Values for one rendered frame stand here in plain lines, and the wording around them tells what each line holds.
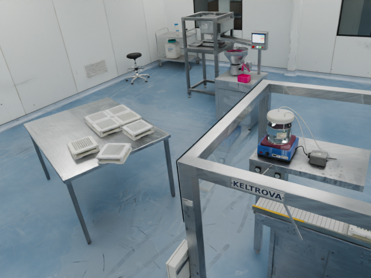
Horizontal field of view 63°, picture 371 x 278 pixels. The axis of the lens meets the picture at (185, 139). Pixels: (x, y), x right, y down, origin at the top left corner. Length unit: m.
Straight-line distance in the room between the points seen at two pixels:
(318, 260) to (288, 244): 0.21
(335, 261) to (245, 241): 0.97
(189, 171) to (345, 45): 5.89
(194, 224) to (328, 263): 1.20
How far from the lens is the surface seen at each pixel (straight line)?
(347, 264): 2.34
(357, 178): 1.86
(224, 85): 4.63
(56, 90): 6.71
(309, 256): 2.39
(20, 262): 3.45
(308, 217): 2.20
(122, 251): 3.11
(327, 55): 6.97
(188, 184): 1.28
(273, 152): 1.88
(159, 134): 3.11
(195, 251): 1.56
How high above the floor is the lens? 2.29
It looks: 30 degrees down
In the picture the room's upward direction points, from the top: 6 degrees counter-clockwise
